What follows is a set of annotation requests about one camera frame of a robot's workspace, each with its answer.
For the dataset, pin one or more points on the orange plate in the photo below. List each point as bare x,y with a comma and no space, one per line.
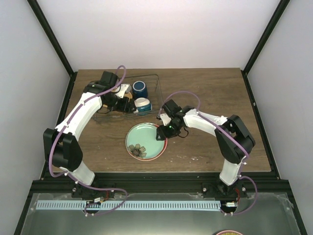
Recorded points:
109,95

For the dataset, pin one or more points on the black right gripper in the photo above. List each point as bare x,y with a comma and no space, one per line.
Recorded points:
163,134

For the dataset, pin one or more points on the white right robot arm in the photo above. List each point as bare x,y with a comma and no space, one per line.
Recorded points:
234,139

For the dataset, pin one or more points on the clear acrylic sheet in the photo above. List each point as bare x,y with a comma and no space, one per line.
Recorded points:
265,214

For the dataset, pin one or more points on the black aluminium frame post right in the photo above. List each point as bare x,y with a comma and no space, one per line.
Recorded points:
280,9

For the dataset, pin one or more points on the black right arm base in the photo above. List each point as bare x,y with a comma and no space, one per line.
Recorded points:
217,189

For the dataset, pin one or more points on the dark blue ceramic mug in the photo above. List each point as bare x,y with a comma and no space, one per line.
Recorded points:
139,90

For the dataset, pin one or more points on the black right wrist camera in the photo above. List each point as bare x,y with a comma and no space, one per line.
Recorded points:
171,108

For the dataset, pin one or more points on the white and blue bowl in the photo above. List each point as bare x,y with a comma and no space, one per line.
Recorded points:
142,105

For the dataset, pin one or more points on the black aluminium frame post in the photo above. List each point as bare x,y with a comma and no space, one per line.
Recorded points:
50,35
280,9

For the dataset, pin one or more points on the black aluminium frame post left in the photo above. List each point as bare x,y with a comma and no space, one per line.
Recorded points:
50,35

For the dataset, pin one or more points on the pink round object at bottom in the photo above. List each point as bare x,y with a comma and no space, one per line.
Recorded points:
228,232

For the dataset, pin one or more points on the black front frame rail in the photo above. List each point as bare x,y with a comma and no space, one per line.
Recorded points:
183,182

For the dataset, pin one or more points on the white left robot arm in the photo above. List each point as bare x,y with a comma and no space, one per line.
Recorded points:
62,150

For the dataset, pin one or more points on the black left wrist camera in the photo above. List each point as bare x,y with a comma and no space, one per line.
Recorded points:
108,79

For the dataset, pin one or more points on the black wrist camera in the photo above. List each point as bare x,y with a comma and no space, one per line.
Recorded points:
171,108
108,79

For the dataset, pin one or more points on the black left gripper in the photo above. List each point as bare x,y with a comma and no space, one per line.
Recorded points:
127,109

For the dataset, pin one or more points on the pink plate underneath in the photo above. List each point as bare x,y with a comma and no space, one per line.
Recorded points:
166,147

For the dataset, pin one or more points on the light blue slotted cable duct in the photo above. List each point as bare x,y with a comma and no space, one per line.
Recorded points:
130,205

